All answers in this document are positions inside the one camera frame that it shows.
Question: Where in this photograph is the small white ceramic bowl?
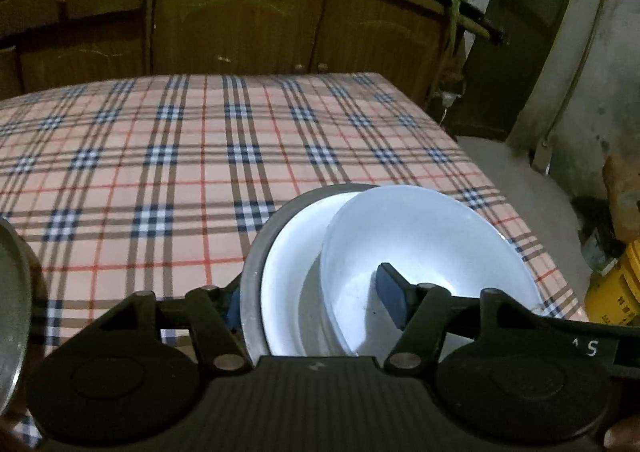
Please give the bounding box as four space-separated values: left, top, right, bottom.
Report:
318 185 544 360

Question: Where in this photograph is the large white ceramic bowl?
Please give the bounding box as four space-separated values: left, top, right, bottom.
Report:
260 192 357 357

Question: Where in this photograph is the yellow container on floor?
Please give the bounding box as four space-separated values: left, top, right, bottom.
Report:
585 241 640 325

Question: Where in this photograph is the plaid checkered tablecloth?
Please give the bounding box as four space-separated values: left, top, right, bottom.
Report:
1 74 585 350

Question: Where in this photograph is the steel plate on left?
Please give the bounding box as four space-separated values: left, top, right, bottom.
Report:
0 218 32 413

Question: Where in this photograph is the dark door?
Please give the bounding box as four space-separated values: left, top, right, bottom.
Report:
445 0 570 141

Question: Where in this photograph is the brown wooden cabinet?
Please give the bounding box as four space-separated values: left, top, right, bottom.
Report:
1 0 496 103

